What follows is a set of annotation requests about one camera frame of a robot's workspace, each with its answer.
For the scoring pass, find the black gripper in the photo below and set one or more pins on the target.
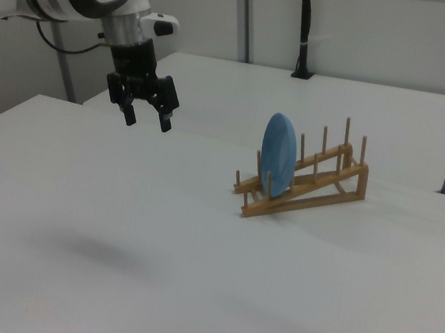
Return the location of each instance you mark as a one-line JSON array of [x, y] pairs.
[[133, 65]]

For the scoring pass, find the blue plate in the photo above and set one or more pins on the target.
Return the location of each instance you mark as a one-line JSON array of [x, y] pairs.
[[278, 155]]

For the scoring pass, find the wooden plate rack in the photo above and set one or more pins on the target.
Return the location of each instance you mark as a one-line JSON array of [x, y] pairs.
[[308, 183]]

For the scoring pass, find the grey wall frame post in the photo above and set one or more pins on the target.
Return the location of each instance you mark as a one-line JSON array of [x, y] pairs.
[[64, 62], [246, 18]]

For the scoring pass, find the black camera stand pole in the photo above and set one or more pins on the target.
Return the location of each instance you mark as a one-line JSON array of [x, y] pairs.
[[305, 32]]

